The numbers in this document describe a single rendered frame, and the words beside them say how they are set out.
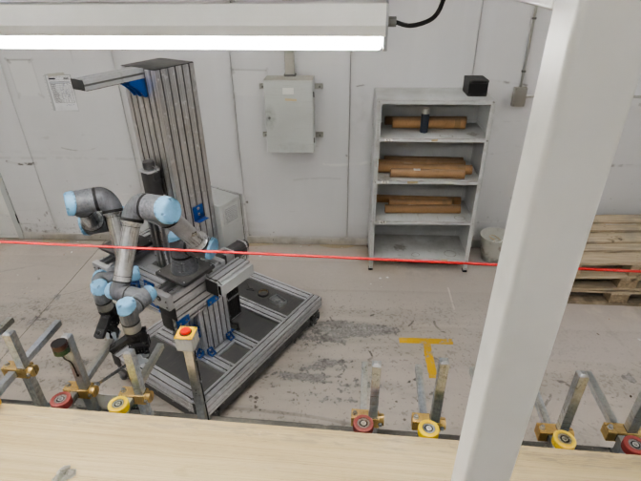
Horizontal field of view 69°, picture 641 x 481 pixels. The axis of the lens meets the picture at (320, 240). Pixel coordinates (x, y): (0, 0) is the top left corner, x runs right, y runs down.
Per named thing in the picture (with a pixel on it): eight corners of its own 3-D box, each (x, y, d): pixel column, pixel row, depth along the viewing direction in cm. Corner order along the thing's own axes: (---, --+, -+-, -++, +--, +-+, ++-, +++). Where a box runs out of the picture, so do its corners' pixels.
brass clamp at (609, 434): (599, 428, 189) (603, 420, 187) (634, 431, 188) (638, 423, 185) (606, 442, 184) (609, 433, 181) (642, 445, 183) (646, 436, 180)
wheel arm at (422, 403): (414, 369, 221) (415, 363, 219) (421, 369, 221) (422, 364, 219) (422, 451, 184) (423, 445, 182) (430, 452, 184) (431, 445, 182)
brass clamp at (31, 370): (12, 367, 207) (9, 359, 205) (41, 369, 206) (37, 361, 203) (3, 378, 202) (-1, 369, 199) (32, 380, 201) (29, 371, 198)
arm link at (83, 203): (112, 233, 271) (98, 207, 220) (84, 239, 265) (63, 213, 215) (108, 214, 272) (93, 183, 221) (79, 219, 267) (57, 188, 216)
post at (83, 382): (93, 410, 215) (63, 331, 190) (101, 411, 214) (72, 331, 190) (90, 417, 212) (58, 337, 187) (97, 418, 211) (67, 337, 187)
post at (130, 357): (149, 424, 216) (125, 345, 191) (155, 425, 215) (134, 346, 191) (145, 430, 213) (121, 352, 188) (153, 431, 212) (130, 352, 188)
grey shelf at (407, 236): (366, 245, 472) (374, 87, 394) (457, 246, 467) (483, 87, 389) (368, 270, 434) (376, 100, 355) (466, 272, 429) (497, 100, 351)
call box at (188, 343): (183, 340, 189) (179, 325, 185) (199, 341, 188) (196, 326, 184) (176, 352, 183) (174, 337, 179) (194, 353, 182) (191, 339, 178)
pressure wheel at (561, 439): (573, 461, 179) (582, 442, 173) (559, 470, 176) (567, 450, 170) (556, 445, 185) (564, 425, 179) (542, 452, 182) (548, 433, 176)
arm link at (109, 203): (119, 183, 234) (141, 278, 240) (95, 187, 231) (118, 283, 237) (118, 182, 224) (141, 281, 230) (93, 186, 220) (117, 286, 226)
